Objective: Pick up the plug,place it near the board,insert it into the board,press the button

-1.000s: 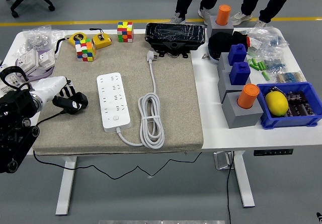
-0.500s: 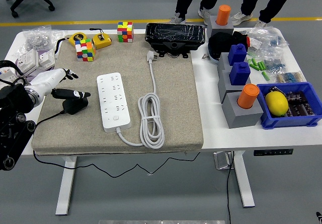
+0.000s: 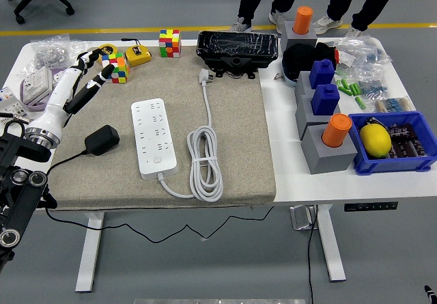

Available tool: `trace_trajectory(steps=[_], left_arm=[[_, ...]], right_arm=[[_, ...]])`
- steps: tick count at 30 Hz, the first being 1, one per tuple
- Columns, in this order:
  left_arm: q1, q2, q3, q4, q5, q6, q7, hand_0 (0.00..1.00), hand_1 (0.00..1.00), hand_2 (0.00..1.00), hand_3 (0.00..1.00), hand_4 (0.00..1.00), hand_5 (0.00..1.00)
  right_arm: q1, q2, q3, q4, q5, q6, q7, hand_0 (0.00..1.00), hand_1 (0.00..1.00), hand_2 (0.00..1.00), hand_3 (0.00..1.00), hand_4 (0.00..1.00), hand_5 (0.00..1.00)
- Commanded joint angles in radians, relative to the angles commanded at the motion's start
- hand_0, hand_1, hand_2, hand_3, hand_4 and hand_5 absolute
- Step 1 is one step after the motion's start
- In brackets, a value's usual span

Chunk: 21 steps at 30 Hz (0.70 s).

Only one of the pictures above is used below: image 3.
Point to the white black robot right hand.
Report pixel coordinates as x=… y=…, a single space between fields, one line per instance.
x=430 y=292

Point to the blue plastic bin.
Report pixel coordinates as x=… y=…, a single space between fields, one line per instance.
x=392 y=165

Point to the white circuit breaker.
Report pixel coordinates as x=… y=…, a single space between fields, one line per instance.
x=8 y=102

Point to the clear bag of screws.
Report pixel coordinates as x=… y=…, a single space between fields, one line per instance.
x=51 y=53

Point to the small metal clip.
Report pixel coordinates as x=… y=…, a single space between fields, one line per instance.
x=280 y=76

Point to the square yellow tape measure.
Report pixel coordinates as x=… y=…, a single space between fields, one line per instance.
x=138 y=56

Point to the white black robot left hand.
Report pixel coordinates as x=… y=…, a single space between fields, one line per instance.
x=56 y=102

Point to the brown capacitor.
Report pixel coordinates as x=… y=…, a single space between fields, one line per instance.
x=404 y=132
x=398 y=150
x=418 y=148

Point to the orange cylinder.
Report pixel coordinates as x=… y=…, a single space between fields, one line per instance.
x=303 y=20
x=336 y=131

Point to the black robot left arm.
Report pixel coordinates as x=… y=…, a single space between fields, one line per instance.
x=20 y=198

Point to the green cylinder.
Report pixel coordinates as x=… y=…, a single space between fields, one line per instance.
x=345 y=85
x=339 y=84
x=351 y=89
x=357 y=89
x=360 y=102

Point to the blue square peg block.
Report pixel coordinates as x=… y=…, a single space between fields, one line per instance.
x=326 y=100
x=322 y=75

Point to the white power strip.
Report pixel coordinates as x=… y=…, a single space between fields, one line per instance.
x=153 y=140

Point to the clear bag of blue resistors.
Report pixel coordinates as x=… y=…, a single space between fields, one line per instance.
x=372 y=87

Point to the black metal clip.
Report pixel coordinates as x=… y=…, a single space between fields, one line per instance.
x=373 y=121

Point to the black plastic-wrapped tray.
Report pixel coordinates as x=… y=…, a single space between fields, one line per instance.
x=235 y=46

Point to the person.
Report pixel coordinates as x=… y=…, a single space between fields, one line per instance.
x=372 y=0
x=251 y=0

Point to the black table control panel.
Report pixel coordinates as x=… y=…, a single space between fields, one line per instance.
x=370 y=207

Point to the black cloth cap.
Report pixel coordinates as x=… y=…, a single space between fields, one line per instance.
x=298 y=56

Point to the silver box under table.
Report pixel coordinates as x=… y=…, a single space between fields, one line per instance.
x=302 y=218

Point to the white table leg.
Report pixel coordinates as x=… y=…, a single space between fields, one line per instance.
x=89 y=256
x=333 y=249

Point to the round yellow tape measure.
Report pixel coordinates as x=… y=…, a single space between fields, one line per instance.
x=110 y=48

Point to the large clear bag of resistors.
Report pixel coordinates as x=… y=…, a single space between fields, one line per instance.
x=368 y=54

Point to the grey holder block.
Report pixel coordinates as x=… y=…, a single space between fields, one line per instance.
x=304 y=116
x=327 y=160
x=290 y=37
x=302 y=89

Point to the multicoloured puzzle cube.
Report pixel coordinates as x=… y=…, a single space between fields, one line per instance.
x=170 y=43
x=120 y=68

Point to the black power adapter plug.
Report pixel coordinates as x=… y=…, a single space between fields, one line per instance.
x=102 y=140

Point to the grey-brown fabric mat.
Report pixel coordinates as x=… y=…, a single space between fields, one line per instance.
x=232 y=147

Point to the clear bag of tan resistors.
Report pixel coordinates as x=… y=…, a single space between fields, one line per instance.
x=392 y=105

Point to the purple tray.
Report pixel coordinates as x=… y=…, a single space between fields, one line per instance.
x=34 y=107

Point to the yellow lemon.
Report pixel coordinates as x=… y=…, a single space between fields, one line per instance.
x=375 y=140

